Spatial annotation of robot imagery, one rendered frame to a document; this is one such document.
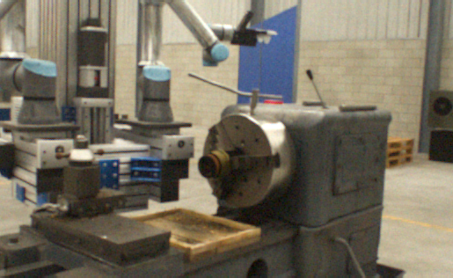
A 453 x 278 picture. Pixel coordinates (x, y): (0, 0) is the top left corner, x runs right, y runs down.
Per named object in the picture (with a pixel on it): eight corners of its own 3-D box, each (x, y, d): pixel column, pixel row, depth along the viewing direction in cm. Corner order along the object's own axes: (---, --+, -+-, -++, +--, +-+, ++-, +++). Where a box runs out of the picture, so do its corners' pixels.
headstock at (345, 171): (295, 186, 256) (300, 103, 252) (390, 203, 225) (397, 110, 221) (209, 203, 211) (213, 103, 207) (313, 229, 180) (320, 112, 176)
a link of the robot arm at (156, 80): (144, 98, 220) (145, 64, 219) (139, 96, 233) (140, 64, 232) (173, 98, 224) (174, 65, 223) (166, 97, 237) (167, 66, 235)
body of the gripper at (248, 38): (252, 45, 257) (228, 44, 253) (253, 27, 255) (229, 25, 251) (258, 47, 250) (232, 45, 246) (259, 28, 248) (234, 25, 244)
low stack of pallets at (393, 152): (370, 157, 1044) (372, 134, 1040) (414, 162, 991) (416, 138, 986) (339, 162, 948) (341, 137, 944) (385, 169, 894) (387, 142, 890)
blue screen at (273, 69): (215, 149, 1069) (220, 27, 1045) (255, 149, 1082) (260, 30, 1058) (258, 192, 665) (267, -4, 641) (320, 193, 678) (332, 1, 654)
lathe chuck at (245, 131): (214, 188, 200) (225, 105, 194) (281, 216, 180) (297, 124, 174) (196, 192, 193) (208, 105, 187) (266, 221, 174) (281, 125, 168)
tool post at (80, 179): (86, 192, 150) (87, 157, 149) (102, 197, 145) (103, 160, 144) (62, 195, 144) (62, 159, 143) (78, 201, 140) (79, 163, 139)
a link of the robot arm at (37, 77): (37, 97, 188) (38, 58, 187) (11, 95, 195) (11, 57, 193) (63, 97, 199) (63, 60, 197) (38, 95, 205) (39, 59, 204)
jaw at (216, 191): (244, 171, 182) (232, 201, 187) (233, 164, 185) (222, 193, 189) (222, 175, 174) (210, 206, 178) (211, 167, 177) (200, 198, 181)
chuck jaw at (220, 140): (233, 156, 185) (218, 126, 189) (242, 148, 182) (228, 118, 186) (211, 158, 177) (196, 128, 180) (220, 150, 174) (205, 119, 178)
